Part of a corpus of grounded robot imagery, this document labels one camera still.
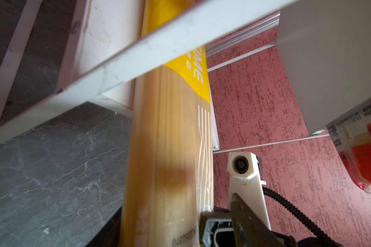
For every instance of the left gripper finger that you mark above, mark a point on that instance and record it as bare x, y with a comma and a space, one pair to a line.
249, 230

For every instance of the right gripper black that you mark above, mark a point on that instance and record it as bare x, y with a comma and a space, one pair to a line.
215, 229

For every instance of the yellow pasta package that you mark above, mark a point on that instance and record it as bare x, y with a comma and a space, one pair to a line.
166, 176

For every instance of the red pasta package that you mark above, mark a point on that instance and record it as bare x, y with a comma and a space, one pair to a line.
352, 140

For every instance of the white two-tier shelf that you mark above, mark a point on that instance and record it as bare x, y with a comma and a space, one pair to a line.
326, 47

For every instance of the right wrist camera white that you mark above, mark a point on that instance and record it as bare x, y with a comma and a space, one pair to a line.
245, 170

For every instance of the right aluminium corner post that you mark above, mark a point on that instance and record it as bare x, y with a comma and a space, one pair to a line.
243, 34

